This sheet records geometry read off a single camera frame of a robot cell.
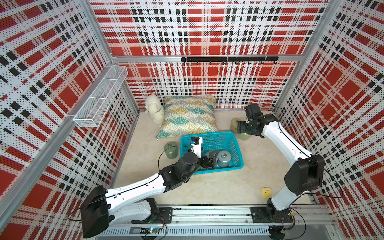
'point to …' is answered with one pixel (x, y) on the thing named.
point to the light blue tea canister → (224, 158)
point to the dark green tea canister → (171, 150)
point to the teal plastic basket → (230, 141)
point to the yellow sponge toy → (266, 193)
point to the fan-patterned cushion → (188, 115)
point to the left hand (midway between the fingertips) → (212, 150)
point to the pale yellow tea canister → (243, 136)
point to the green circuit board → (153, 230)
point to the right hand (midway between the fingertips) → (247, 128)
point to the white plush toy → (154, 108)
